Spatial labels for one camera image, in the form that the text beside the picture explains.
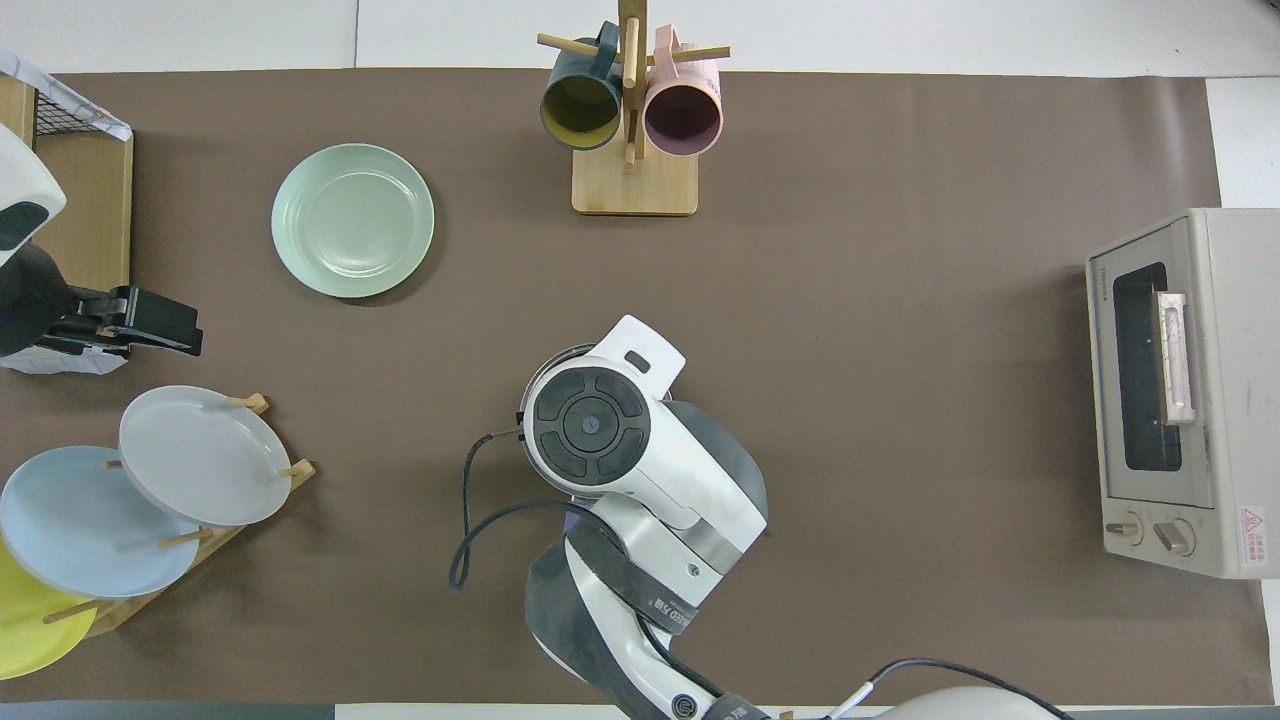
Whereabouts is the grey plate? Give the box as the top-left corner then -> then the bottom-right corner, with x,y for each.
118,385 -> 294,528

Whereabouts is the dark blue mug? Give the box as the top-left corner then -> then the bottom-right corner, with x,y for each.
540,22 -> 626,152

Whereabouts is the wooden dish rack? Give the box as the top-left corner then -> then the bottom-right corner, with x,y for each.
42,393 -> 317,641

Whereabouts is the light blue plate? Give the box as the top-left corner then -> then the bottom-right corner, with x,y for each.
0,445 -> 201,600

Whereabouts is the light green plate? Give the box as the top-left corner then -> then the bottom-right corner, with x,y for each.
270,143 -> 436,299

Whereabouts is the yellow plate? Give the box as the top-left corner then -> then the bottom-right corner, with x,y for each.
0,540 -> 99,681

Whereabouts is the wooden shelf with wire basket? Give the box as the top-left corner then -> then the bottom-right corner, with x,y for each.
0,60 -> 134,377

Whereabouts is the pink mug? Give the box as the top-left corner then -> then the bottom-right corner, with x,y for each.
643,25 -> 724,158

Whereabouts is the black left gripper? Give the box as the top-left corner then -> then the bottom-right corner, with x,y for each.
44,284 -> 204,359

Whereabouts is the brown paper table mat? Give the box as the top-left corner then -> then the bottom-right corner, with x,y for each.
0,68 -> 1271,706

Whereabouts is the beige toaster oven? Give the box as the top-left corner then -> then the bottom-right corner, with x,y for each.
1085,207 -> 1280,581

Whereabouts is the wooden mug tree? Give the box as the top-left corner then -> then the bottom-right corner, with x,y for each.
537,0 -> 731,217

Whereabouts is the black pot with purple handle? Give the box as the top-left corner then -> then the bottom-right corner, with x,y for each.
518,343 -> 613,547

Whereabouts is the white plastic bag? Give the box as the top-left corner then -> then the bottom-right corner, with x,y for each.
0,50 -> 133,142

